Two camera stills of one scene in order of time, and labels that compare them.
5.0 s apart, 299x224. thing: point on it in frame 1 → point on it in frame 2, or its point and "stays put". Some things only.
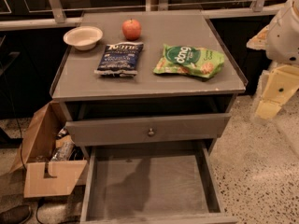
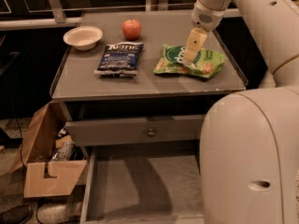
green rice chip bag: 190,61 stays put
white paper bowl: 83,37 stays put
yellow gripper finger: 281,82 → 206,18
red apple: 132,29 stays put
